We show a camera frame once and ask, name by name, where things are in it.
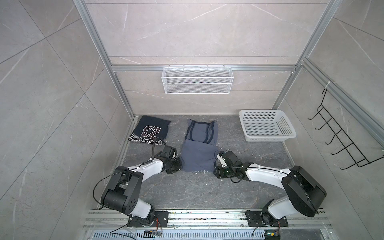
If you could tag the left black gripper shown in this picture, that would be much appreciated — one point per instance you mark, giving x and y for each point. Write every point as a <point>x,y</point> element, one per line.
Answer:
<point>180,165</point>

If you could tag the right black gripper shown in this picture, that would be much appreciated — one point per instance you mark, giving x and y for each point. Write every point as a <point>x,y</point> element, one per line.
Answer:
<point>219,172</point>

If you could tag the grey-blue printed tank top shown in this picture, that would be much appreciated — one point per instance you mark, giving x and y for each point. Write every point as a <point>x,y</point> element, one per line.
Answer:
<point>200,146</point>

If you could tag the navy tank top red trim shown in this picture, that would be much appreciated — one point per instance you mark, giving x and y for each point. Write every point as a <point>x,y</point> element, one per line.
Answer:
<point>149,130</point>

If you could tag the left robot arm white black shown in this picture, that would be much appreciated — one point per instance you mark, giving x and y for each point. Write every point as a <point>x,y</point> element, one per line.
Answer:
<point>123,189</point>

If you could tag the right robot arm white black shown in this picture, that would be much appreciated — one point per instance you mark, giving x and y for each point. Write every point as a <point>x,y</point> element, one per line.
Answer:
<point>304,194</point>

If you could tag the white plastic laundry basket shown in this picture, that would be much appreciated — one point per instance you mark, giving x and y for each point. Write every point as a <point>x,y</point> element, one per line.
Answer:
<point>266,126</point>

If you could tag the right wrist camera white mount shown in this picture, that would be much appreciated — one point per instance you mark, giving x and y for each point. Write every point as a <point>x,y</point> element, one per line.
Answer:
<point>228,159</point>

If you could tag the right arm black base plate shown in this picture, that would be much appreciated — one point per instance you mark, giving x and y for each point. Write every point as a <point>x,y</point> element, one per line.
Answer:
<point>255,218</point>

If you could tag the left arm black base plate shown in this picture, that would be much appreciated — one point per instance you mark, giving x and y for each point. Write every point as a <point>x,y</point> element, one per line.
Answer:
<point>159,218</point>

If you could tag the white wire mesh wall basket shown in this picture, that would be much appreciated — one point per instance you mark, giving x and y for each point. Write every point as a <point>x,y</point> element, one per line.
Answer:
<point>197,80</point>

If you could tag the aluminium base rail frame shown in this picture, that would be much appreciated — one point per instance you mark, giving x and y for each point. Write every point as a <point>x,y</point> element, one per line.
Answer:
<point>194,224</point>

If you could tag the black wire hook rack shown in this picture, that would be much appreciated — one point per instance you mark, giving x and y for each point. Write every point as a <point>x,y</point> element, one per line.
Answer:
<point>341,135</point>

